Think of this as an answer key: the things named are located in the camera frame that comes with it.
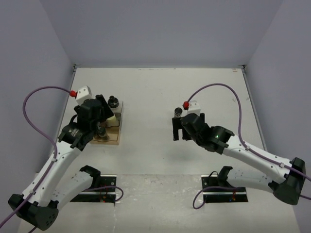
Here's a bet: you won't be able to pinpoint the right aluminium table rail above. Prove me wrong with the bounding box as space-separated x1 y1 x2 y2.
238 65 267 150

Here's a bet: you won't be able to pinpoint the smoky grey plastic bin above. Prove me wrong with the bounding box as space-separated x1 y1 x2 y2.
106 113 121 128

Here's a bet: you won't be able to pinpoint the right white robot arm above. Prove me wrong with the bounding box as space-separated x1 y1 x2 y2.
172 113 306 205

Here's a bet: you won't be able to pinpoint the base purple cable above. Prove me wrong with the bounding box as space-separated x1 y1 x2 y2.
192 186 241 210
85 185 124 202

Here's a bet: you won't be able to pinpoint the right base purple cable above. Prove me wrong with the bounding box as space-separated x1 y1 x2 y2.
192 186 241 210

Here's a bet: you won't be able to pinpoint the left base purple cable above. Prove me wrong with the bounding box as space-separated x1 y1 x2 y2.
85 185 124 202

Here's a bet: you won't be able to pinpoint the aluminium table rail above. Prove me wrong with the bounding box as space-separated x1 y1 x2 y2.
238 65 267 150
46 64 76 143

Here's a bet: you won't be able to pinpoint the clear plastic bin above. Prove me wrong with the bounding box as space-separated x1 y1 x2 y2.
113 100 123 114

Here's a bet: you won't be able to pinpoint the black lid pepper jar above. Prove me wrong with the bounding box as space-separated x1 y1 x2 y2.
97 127 107 140
174 107 183 118

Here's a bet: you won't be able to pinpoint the left aluminium table rail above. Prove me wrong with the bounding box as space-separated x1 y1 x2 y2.
46 64 76 143

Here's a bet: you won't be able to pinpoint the black-knob bottle white contents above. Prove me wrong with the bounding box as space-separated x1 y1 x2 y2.
107 96 120 109

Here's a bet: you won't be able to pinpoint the black lid pepper jar front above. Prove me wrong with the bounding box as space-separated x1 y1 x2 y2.
97 127 107 140

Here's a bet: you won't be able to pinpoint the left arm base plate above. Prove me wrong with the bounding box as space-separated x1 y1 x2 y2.
70 174 117 203

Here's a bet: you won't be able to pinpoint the yellow lid spice bottle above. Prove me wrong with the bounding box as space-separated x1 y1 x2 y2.
105 116 119 128

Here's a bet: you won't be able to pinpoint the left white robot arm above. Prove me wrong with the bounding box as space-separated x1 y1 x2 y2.
8 95 114 231

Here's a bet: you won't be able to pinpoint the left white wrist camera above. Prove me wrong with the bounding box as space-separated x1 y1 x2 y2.
76 85 93 105

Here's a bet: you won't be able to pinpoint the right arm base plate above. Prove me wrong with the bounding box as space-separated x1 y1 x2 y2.
201 175 248 203

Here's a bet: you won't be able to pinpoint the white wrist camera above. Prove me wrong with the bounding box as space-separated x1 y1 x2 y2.
182 100 201 116
76 85 93 105

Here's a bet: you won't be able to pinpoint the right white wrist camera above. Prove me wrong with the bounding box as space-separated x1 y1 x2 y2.
182 100 201 116

